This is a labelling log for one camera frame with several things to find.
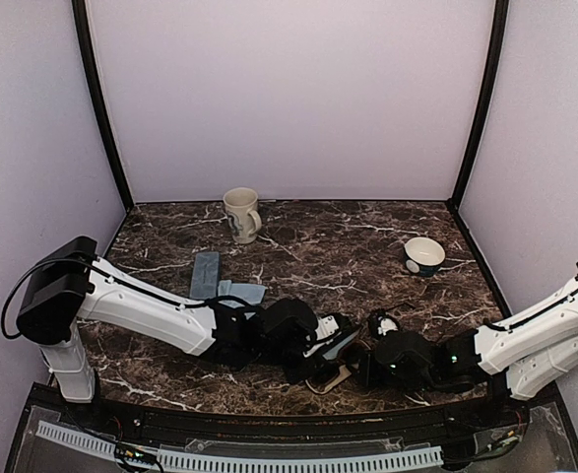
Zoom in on black hard glasses case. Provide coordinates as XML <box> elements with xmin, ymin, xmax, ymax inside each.
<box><xmin>305</xmin><ymin>327</ymin><xmax>360</xmax><ymax>395</ymax></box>

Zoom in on light blue cleaning cloth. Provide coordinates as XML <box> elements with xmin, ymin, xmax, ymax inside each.
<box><xmin>218</xmin><ymin>280</ymin><xmax>267</xmax><ymax>304</ymax></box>
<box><xmin>322</xmin><ymin>333</ymin><xmax>356</xmax><ymax>361</ymax></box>

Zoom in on brown tortoiseshell sunglasses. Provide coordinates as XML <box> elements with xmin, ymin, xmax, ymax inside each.
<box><xmin>340</xmin><ymin>341</ymin><xmax>370</xmax><ymax>372</ymax></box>

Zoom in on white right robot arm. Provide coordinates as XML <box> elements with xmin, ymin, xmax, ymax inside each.
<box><xmin>348</xmin><ymin>262</ymin><xmax>578</xmax><ymax>428</ymax></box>

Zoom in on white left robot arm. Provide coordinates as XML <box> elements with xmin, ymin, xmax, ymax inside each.
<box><xmin>2</xmin><ymin>236</ymin><xmax>340</xmax><ymax>430</ymax></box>

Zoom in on white and green bowl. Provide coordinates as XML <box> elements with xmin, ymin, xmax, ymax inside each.
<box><xmin>404</xmin><ymin>236</ymin><xmax>446</xmax><ymax>277</ymax></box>

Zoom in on blue textured glasses case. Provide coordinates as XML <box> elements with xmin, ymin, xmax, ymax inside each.
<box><xmin>189</xmin><ymin>251</ymin><xmax>221</xmax><ymax>301</ymax></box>

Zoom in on cream ceramic mug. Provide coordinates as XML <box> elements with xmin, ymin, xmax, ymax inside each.
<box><xmin>223</xmin><ymin>187</ymin><xmax>262</xmax><ymax>244</ymax></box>

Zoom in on black frame sunglasses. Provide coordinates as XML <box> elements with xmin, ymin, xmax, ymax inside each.
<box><xmin>380</xmin><ymin>302</ymin><xmax>416</xmax><ymax>320</ymax></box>

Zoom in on white slotted cable duct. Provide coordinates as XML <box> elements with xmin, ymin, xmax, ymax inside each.
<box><xmin>35</xmin><ymin>421</ymin><xmax>444</xmax><ymax>472</ymax></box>

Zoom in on right black frame post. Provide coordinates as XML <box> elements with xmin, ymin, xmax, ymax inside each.
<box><xmin>449</xmin><ymin>0</ymin><xmax>510</xmax><ymax>212</ymax></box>

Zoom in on black frame post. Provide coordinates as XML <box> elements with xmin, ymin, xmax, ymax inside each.
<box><xmin>449</xmin><ymin>0</ymin><xmax>510</xmax><ymax>212</ymax></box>
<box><xmin>71</xmin><ymin>0</ymin><xmax>135</xmax><ymax>212</ymax></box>

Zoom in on left black frame post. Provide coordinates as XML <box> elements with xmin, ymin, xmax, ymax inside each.
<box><xmin>71</xmin><ymin>0</ymin><xmax>135</xmax><ymax>212</ymax></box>

